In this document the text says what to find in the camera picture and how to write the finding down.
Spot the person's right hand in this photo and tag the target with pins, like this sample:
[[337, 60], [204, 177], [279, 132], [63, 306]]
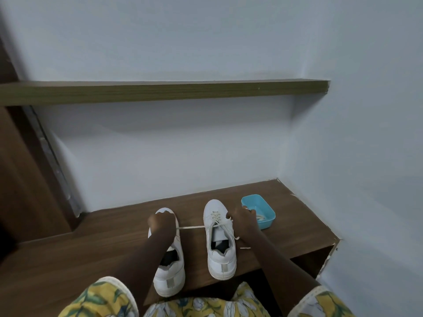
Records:
[[244, 224]]

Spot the person's left hand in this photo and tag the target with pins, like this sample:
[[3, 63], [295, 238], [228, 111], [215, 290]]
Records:
[[163, 224]]

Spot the cream shoelace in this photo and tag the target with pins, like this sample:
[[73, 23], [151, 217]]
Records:
[[191, 227], [260, 217]]

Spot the blue plastic basket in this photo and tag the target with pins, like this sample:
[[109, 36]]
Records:
[[264, 222]]

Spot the white sneaker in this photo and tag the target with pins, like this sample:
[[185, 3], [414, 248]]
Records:
[[168, 280], [219, 267]]

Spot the person's right forearm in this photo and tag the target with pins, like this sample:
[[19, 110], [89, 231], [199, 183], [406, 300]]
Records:
[[284, 270]]

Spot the person's left forearm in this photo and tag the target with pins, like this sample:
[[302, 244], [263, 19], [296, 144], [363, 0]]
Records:
[[138, 270]]

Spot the wooden wall shelf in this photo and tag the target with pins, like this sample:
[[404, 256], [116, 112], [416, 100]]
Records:
[[148, 92]]

